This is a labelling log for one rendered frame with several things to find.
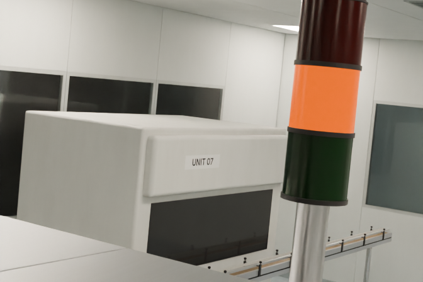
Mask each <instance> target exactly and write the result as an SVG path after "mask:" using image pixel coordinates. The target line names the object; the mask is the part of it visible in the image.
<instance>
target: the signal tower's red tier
mask: <svg viewBox="0 0 423 282"><path fill-rule="evenodd" d="M367 6H368V5H367V4H365V3H361V2H358V1H350V0H302V1H301V8H300V20H299V27H298V40H297V46H296V58H295V60H315V61H324V62H337V63H343V64H354V65H361V60H362V54H363V42H364V31H365V24H366V13H367Z"/></svg>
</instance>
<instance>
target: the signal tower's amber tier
mask: <svg viewBox="0 0 423 282"><path fill-rule="evenodd" d="M360 72H361V71H360V70H353V69H343V68H336V67H322V66H314V65H295V70H294V77H293V89H292V96H291V108H290V120H289V127H293V128H301V129H306V130H316V131H322V132H336V133H354V126H355V119H356V108H357V102H358V90H359V78H360Z"/></svg>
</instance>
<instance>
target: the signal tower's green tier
mask: <svg viewBox="0 0 423 282"><path fill-rule="evenodd" d="M352 149H353V138H335V137H321V136H315V135H305V134H300V133H293V132H288V139H287V146H286V157H285V169H284V176H283V189H282V193H284V194H286V195H289V196H294V197H297V198H305V199H309V200H320V201H345V200H347V192H348V185H349V173H350V167H351V156H352Z"/></svg>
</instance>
